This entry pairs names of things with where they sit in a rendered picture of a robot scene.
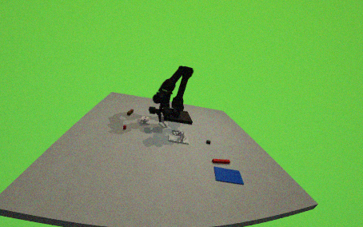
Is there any red flat bar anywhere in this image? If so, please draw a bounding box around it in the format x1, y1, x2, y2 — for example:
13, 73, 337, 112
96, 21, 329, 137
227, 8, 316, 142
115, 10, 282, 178
212, 159, 230, 164

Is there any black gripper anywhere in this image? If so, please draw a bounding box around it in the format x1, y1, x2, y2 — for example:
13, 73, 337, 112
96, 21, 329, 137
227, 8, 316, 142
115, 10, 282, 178
149, 102, 178, 122

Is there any blue flat plate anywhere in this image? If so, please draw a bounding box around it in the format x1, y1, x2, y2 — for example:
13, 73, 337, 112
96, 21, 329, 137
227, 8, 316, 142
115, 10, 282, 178
213, 166, 244, 185

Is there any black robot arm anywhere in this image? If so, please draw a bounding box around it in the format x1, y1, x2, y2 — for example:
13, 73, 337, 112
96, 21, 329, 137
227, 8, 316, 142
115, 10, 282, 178
153, 66, 194, 117

